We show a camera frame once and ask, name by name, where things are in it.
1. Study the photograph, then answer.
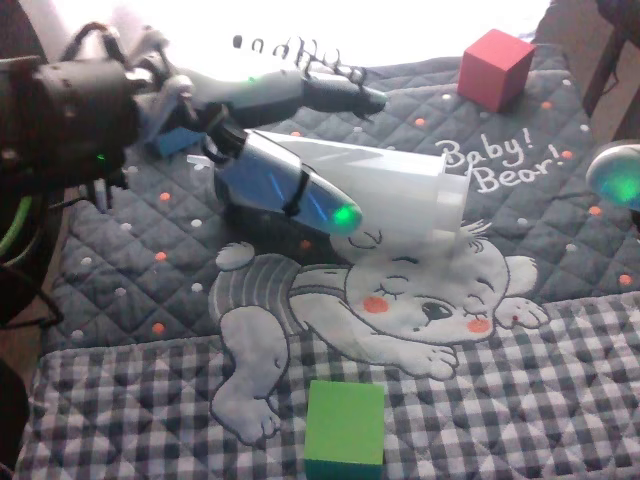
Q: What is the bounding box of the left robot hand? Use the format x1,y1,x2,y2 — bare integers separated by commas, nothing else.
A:
189,33,390,127

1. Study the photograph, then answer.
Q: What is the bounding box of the blue block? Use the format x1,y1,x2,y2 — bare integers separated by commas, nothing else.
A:
144,126,204,160

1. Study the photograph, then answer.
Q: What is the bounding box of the grey quilt with bear print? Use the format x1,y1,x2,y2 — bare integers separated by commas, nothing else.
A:
14,47,640,480

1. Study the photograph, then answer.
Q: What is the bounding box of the red block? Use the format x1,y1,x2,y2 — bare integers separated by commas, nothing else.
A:
456,28,538,114

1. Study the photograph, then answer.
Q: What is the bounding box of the green block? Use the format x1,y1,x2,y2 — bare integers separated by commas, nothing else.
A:
303,379,387,480

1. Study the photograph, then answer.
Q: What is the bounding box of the dark furniture leg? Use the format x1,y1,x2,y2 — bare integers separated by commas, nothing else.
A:
582,0,640,144

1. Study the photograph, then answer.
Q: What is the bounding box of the thin green cable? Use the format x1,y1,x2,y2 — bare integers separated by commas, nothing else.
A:
0,193,37,257

